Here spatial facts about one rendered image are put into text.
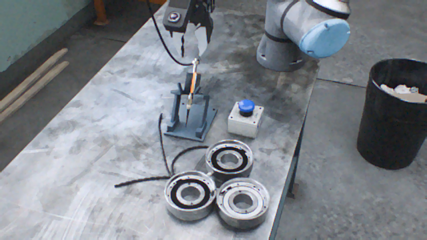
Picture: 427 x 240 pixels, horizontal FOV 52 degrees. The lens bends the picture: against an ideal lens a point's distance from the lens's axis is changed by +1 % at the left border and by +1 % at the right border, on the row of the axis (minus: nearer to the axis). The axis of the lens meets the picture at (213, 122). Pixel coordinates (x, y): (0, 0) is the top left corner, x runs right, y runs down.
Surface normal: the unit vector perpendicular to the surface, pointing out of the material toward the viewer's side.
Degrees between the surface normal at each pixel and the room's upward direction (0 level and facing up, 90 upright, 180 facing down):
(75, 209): 0
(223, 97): 0
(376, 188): 0
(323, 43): 97
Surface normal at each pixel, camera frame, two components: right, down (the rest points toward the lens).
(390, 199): 0.00, -0.76
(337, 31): 0.35, 0.70
